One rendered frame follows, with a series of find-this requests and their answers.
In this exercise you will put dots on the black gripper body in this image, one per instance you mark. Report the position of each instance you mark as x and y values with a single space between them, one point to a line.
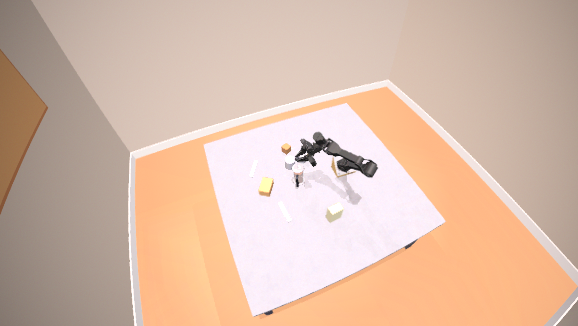
310 156

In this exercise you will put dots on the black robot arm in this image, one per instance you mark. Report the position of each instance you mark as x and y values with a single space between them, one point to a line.
349 160

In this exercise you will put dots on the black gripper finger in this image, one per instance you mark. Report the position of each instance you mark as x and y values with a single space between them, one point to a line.
304 158
301 152

